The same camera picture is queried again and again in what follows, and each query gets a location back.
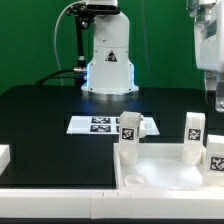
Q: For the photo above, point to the white obstacle fence rail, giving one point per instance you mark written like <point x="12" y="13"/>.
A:
<point x="131" y="202"/>

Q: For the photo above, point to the white square tabletop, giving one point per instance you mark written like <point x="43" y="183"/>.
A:
<point x="161" y="166"/>

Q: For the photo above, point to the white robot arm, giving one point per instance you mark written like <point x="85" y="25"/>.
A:
<point x="110" y="74"/>

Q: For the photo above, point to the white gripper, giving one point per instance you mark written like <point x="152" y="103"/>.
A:
<point x="209" y="53"/>

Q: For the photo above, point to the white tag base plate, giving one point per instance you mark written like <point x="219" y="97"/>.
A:
<point x="93" y="125"/>

